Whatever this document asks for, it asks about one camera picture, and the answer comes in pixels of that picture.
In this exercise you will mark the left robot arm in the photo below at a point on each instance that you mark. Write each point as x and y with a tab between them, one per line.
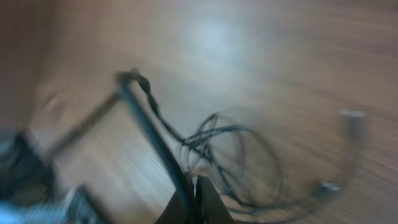
30	193

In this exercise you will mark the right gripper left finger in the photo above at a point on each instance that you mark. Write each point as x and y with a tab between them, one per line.
174	213

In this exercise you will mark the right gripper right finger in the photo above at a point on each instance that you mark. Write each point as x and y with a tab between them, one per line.
211	205

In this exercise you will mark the black USB cable thick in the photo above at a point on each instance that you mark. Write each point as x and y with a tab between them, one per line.
177	176

